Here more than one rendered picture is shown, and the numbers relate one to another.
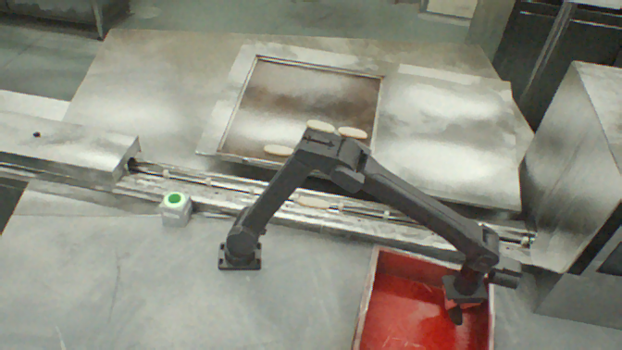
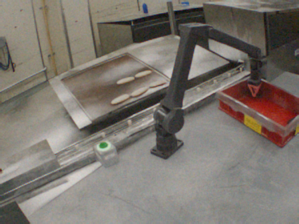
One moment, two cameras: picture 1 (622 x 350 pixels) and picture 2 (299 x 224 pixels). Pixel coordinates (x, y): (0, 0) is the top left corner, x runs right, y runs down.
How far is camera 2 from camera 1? 0.86 m
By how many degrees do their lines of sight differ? 32
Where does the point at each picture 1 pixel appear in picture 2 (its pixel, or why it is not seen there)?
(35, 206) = (32, 207)
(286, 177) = (187, 51)
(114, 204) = (68, 179)
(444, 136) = not seen: hidden behind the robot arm
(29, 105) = not seen: outside the picture
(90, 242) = (83, 200)
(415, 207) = (235, 40)
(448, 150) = not seen: hidden behind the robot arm
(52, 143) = (11, 169)
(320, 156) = (200, 27)
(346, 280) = (218, 118)
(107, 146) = (39, 151)
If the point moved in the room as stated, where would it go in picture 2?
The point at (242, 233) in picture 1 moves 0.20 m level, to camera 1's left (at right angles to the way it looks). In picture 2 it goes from (177, 112) to (133, 139)
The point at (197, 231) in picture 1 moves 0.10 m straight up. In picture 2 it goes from (129, 158) to (123, 138)
